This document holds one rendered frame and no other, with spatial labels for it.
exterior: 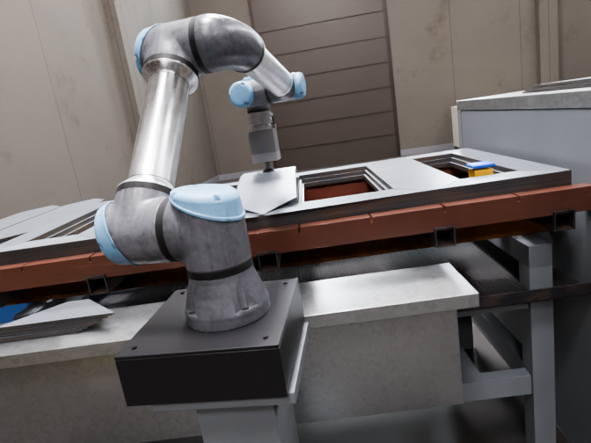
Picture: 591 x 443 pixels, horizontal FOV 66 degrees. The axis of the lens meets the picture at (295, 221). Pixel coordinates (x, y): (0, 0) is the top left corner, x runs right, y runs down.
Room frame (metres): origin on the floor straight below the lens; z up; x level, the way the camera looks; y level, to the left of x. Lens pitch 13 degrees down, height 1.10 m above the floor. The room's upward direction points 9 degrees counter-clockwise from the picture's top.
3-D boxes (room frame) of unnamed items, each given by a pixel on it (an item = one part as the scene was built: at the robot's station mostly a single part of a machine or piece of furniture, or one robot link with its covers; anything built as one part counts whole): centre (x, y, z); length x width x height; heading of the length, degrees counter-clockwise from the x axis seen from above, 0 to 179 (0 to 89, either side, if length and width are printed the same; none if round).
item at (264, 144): (1.53, 0.06, 1.02); 0.10 x 0.09 x 0.16; 170
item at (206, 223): (0.77, 0.15, 0.94); 0.13 x 0.12 x 0.14; 74
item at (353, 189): (1.84, 0.05, 0.79); 1.56 x 0.09 x 0.06; 87
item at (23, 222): (1.82, 1.07, 0.82); 0.80 x 0.40 x 0.06; 177
